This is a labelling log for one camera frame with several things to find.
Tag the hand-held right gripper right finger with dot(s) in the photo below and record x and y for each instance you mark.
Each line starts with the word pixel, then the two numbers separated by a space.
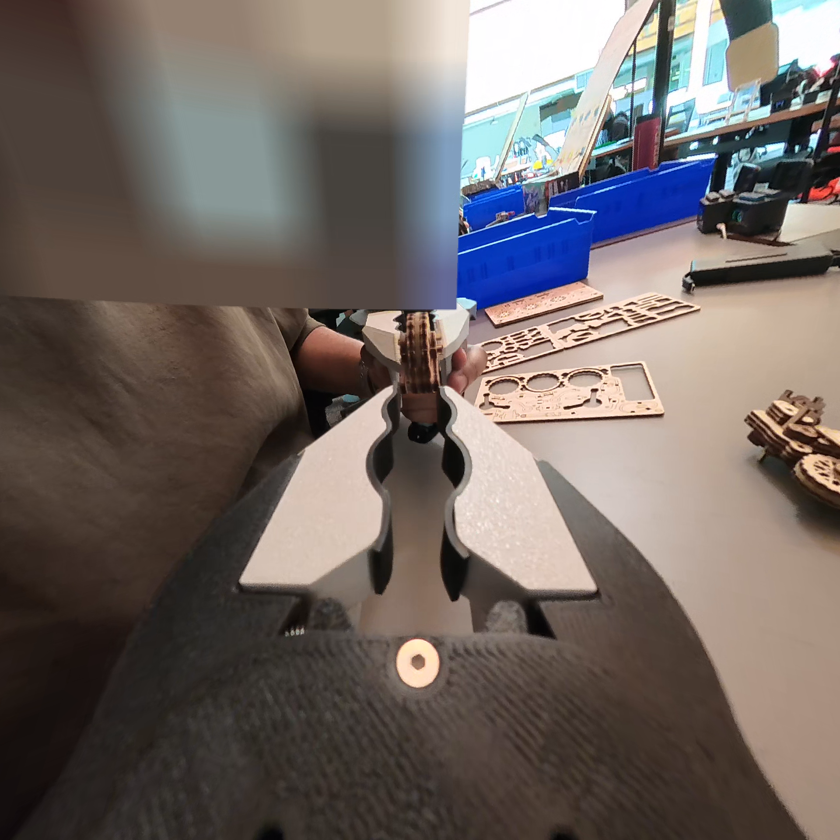
pixel 518 525

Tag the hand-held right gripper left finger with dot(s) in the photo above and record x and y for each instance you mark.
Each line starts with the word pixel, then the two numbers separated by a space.
pixel 315 525

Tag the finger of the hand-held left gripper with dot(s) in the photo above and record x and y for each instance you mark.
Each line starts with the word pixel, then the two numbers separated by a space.
pixel 384 341
pixel 454 338

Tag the wooden gear assembly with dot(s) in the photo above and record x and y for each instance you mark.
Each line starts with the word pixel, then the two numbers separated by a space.
pixel 420 354

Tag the person's left forearm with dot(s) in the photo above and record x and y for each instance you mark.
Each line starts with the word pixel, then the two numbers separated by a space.
pixel 328 358

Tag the person's left hand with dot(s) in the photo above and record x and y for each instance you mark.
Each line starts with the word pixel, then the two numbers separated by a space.
pixel 469 367

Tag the silver wristwatch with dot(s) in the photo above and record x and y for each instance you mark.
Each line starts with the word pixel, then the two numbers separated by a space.
pixel 364 375

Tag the small engraved wooden sheet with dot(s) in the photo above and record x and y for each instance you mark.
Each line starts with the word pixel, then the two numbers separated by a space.
pixel 544 305

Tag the wooden sheet with round holes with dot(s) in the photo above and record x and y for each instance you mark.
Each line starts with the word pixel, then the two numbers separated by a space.
pixel 590 410

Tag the long wooden cutout sheet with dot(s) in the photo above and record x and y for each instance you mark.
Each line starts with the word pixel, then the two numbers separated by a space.
pixel 590 328

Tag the leaning plywood board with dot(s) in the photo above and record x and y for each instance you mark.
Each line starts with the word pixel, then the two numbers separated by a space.
pixel 604 98

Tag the wooden mechanical model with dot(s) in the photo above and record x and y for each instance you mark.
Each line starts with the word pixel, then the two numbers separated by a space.
pixel 800 446

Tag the black flat bar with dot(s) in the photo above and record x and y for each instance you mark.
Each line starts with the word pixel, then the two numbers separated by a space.
pixel 761 266

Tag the black power station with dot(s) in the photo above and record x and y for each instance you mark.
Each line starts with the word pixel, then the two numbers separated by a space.
pixel 754 197

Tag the long workbench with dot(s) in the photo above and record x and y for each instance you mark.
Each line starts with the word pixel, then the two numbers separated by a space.
pixel 754 121

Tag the grey flat board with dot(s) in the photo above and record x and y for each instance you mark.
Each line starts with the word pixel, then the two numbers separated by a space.
pixel 814 226

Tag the black tripod stand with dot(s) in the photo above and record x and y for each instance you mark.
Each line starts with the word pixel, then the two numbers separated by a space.
pixel 828 105

